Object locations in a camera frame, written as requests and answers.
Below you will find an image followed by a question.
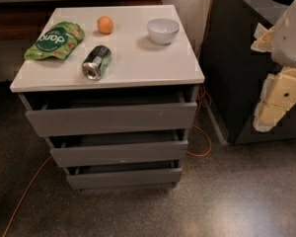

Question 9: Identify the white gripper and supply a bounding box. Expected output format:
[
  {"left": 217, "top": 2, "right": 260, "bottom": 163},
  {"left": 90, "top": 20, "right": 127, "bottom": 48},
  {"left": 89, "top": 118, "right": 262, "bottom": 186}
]
[{"left": 251, "top": 0, "right": 296, "bottom": 132}]

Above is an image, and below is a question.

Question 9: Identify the grey bottom drawer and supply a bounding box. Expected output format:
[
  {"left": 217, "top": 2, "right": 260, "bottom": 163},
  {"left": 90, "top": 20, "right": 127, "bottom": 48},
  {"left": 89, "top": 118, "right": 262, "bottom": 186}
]
[{"left": 67, "top": 160, "right": 183, "bottom": 190}]

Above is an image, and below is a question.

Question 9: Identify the grey drawer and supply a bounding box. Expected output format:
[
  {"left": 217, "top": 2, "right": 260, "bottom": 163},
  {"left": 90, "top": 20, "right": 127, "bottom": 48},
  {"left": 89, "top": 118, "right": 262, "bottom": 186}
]
[
  {"left": 50, "top": 130, "right": 187, "bottom": 167},
  {"left": 24, "top": 88, "right": 196, "bottom": 137},
  {"left": 67, "top": 160, "right": 183, "bottom": 190}
]

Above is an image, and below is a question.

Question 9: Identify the green soda can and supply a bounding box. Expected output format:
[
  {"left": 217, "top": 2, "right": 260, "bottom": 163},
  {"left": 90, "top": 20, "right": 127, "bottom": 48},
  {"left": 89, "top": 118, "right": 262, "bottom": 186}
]
[{"left": 82, "top": 45, "right": 111, "bottom": 81}]

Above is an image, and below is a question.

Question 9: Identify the grey drawer cabinet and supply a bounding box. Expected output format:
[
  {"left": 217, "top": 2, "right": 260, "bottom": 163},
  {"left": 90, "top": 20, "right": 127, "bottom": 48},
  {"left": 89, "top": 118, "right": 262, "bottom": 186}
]
[{"left": 11, "top": 5, "right": 204, "bottom": 192}]

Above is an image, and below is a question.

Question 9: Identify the grey middle drawer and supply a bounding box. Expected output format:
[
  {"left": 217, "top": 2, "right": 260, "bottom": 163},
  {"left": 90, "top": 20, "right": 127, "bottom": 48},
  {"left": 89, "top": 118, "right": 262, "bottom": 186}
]
[{"left": 50, "top": 130, "right": 187, "bottom": 167}]

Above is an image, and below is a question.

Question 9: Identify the grey top drawer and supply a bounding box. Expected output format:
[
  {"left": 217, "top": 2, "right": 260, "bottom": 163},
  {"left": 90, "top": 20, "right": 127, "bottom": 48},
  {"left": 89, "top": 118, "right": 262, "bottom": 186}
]
[{"left": 24, "top": 88, "right": 196, "bottom": 137}]

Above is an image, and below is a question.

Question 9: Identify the dark waste bin cabinet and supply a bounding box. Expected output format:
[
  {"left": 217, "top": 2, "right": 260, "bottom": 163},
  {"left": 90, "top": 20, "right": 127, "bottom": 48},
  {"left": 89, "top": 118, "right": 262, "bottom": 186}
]
[{"left": 199, "top": 0, "right": 296, "bottom": 144}]

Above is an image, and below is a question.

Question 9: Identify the white bowl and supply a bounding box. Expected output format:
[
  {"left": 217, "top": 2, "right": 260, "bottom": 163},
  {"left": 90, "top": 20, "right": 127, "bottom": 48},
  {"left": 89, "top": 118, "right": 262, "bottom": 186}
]
[{"left": 147, "top": 18, "right": 180, "bottom": 44}]

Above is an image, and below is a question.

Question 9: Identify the orange fruit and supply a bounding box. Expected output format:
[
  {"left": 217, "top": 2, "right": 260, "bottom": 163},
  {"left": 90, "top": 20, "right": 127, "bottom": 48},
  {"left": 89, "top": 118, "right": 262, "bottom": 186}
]
[{"left": 97, "top": 16, "right": 113, "bottom": 35}]

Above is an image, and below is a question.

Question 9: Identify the green snack bag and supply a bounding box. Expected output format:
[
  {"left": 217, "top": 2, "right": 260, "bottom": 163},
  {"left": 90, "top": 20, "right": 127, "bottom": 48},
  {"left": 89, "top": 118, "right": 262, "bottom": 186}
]
[{"left": 24, "top": 22, "right": 85, "bottom": 60}]

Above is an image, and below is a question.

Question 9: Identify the orange cable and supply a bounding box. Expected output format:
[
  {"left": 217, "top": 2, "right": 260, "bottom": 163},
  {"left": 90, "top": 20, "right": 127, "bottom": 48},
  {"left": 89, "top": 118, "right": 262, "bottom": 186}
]
[{"left": 1, "top": 0, "right": 225, "bottom": 237}]

